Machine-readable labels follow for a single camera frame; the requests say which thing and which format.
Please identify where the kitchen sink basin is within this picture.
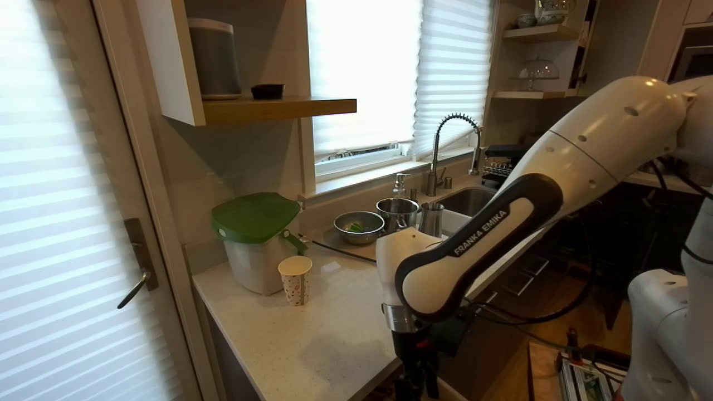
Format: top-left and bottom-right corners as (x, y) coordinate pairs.
(434, 182), (499, 220)

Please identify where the open wall shelving unit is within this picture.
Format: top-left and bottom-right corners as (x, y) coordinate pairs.
(492, 0), (601, 105)

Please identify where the wooden wall shelf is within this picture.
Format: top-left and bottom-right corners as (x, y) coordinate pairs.
(131, 0), (359, 129)

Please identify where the metal mixing bowl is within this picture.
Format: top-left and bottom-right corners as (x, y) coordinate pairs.
(330, 210), (387, 247)

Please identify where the small black bowl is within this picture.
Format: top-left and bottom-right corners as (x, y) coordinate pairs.
(249, 83), (288, 103)

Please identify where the chrome kitchen faucet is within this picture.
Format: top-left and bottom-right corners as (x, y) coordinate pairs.
(421, 111), (485, 199)

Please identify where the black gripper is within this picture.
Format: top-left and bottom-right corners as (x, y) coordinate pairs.
(381, 301), (450, 401)

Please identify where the grey cylindrical speaker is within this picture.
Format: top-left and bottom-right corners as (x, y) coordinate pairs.
(184, 16), (245, 103)

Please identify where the white bin with green lid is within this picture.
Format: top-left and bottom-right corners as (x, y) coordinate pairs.
(209, 191), (310, 298)

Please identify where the clear soap bottle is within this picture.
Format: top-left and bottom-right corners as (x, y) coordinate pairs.
(389, 171), (411, 201)

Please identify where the white door blind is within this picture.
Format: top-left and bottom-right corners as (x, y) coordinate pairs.
(0, 0), (173, 401)

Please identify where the metal door handle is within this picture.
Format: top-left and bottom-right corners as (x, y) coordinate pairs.
(114, 217), (160, 311)

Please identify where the speckled paper cup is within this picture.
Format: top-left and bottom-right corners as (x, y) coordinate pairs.
(277, 253), (317, 310)

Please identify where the white window blind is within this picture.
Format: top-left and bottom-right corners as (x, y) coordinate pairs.
(411, 0), (495, 163)

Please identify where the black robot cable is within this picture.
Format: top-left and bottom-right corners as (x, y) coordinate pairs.
(474, 243), (597, 329)

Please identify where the small metal cup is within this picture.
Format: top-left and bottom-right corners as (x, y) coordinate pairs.
(414, 201), (447, 238)

